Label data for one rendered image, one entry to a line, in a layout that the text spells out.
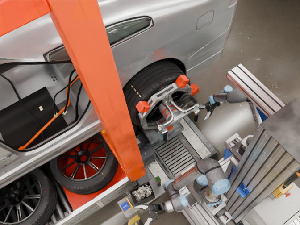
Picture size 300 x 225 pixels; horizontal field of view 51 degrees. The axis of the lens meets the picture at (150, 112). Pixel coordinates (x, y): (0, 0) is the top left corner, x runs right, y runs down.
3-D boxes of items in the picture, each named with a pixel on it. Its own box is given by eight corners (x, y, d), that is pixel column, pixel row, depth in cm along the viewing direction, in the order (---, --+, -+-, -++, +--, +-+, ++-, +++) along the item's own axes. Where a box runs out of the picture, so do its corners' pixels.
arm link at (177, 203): (188, 206, 214) (189, 203, 207) (173, 212, 213) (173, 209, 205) (184, 195, 218) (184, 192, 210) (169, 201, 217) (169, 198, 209)
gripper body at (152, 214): (151, 222, 211) (168, 215, 212) (150, 218, 204) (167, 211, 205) (147, 211, 215) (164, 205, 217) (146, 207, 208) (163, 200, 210)
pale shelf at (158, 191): (155, 177, 302) (155, 176, 299) (165, 192, 294) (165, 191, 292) (117, 202, 293) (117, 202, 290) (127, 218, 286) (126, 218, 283)
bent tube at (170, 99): (184, 91, 280) (184, 85, 271) (197, 106, 272) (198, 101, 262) (168, 101, 276) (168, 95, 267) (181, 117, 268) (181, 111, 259)
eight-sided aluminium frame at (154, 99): (186, 104, 319) (188, 73, 272) (190, 109, 317) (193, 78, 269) (142, 131, 308) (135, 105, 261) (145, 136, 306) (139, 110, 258)
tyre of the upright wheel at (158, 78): (153, 108, 342) (188, 61, 309) (165, 123, 332) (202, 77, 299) (107, 111, 293) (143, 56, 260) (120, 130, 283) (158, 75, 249)
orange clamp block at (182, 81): (179, 81, 277) (184, 74, 271) (184, 88, 273) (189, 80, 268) (174, 82, 272) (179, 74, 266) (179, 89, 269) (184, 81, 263)
